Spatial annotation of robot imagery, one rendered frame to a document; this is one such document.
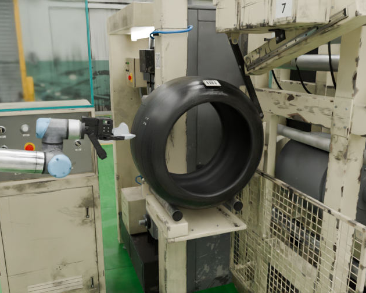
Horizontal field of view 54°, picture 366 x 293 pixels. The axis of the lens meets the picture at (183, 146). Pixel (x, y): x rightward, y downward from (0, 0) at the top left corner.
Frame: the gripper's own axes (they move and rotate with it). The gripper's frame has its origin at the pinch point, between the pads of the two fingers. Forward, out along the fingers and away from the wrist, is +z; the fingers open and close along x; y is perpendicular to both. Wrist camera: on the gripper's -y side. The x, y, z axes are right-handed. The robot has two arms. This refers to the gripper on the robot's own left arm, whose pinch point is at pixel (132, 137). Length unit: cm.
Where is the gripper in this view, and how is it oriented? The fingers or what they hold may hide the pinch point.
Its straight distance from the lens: 143.4
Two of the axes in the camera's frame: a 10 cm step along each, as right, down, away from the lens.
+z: 9.3, 0.3, 3.7
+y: 1.1, -9.7, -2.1
